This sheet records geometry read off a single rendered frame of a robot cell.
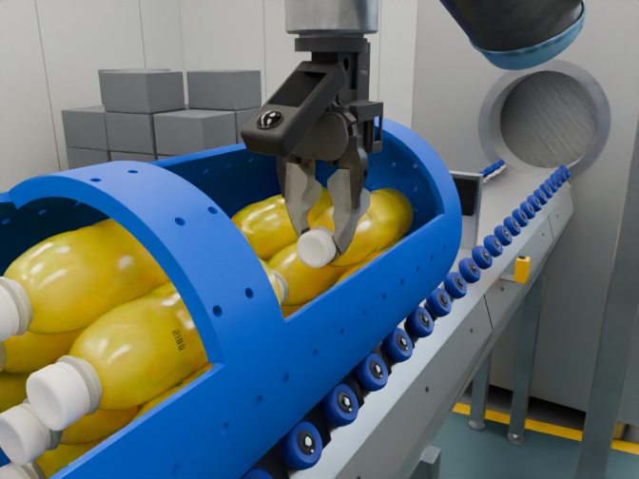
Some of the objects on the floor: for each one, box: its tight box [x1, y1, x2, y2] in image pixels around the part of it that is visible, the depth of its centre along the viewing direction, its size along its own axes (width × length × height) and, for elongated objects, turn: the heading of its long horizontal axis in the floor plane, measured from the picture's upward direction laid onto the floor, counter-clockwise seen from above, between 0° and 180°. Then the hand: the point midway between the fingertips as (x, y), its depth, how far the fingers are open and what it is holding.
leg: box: [469, 347, 494, 431], centre depth 199 cm, size 6×6×63 cm
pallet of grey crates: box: [61, 68, 261, 170], centre depth 419 cm, size 120×80×119 cm
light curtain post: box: [574, 115, 639, 479], centre depth 118 cm, size 6×6×170 cm
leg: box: [507, 275, 546, 444], centre depth 192 cm, size 6×6×63 cm
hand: (319, 239), depth 59 cm, fingers closed on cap, 4 cm apart
